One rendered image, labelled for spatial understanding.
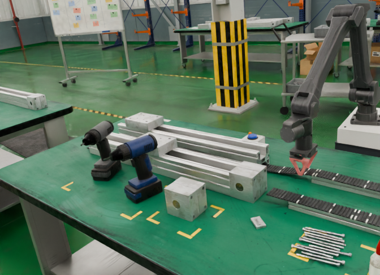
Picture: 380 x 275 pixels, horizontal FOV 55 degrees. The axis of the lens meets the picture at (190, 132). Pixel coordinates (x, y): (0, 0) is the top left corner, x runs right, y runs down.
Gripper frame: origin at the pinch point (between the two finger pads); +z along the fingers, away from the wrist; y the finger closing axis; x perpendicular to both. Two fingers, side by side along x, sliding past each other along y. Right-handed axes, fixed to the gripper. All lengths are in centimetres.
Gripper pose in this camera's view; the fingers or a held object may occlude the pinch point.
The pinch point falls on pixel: (303, 170)
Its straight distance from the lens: 138.4
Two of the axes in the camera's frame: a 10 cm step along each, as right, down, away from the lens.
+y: -6.2, 3.4, -7.1
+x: 7.8, 1.5, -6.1
